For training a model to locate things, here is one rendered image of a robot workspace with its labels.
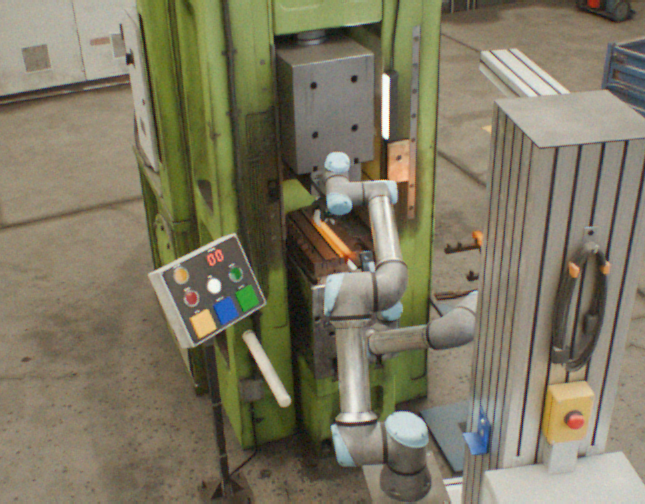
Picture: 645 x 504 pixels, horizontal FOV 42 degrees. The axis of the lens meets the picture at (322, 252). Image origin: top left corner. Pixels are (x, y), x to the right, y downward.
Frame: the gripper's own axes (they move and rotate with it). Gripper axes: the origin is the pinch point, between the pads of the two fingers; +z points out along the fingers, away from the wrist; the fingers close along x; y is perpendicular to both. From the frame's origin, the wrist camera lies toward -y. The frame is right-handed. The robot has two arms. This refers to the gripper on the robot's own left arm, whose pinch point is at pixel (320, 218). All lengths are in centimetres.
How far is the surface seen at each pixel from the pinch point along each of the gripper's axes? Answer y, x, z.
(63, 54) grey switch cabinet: -437, -41, 322
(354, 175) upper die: -15.2, 19.1, 0.0
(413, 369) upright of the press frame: 24, 54, 108
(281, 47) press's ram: -54, 1, -30
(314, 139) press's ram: -23.1, 4.0, -15.3
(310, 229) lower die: -21.6, 9.6, 40.1
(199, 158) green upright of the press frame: -59, -27, 28
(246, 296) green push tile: 12.7, -29.9, 19.2
